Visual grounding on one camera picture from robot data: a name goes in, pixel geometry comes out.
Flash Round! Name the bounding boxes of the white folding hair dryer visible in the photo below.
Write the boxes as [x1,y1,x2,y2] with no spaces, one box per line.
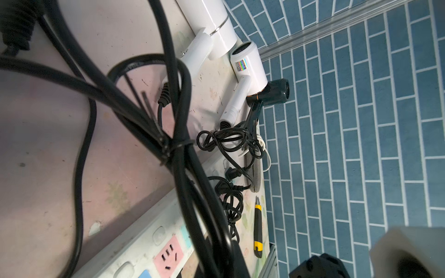
[173,0,238,78]

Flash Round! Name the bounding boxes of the white power strip coloured sockets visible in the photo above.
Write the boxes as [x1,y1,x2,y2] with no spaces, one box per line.
[71,152,244,278]

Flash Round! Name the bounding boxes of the yellow black utility knife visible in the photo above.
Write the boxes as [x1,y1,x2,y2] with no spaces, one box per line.
[253,196,263,258]

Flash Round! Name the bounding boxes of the white glossy hair dryer right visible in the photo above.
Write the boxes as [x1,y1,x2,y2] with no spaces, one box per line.
[219,41,268,130]

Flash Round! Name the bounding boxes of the dark green dryer right corner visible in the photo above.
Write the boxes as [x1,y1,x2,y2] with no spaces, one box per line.
[245,79,290,140]

